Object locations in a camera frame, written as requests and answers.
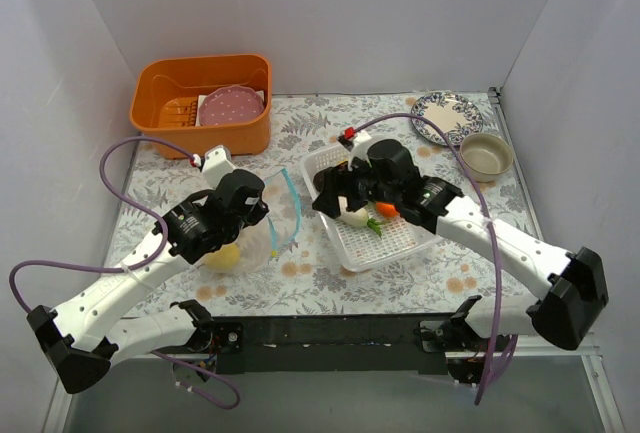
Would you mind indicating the blue floral ceramic plate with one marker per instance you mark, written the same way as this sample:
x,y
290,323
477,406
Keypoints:
x,y
453,113

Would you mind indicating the white radish with leaves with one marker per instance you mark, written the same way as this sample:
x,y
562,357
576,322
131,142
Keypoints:
x,y
359,218

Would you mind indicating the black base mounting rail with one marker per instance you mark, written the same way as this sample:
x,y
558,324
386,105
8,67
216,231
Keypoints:
x,y
336,343

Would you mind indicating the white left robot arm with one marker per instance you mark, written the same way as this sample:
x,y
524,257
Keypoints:
x,y
85,336

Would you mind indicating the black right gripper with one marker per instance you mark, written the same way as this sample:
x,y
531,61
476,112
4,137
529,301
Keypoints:
x,y
347,185

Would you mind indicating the beige ceramic bowl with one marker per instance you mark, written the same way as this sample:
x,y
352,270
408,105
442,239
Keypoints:
x,y
486,156

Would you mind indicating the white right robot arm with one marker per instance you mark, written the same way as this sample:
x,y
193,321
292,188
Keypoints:
x,y
567,291

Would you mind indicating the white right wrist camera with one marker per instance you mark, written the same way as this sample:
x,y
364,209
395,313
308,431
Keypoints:
x,y
357,144

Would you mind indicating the white perforated plastic basket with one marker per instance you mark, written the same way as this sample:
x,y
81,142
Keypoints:
x,y
360,249

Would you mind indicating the orange plastic tub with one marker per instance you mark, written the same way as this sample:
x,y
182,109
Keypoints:
x,y
167,79

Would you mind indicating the orange dish rack insert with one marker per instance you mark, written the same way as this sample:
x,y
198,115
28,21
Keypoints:
x,y
181,112

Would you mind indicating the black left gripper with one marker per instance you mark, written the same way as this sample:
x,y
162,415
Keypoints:
x,y
258,210

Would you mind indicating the floral table mat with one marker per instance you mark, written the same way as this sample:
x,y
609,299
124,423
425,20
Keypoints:
x,y
305,277

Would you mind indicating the pink polka dot plate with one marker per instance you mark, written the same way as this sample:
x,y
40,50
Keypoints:
x,y
229,105

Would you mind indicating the orange tangerine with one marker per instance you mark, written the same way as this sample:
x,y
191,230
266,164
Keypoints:
x,y
386,210

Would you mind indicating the clear zip top bag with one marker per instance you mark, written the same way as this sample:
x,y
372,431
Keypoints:
x,y
259,244

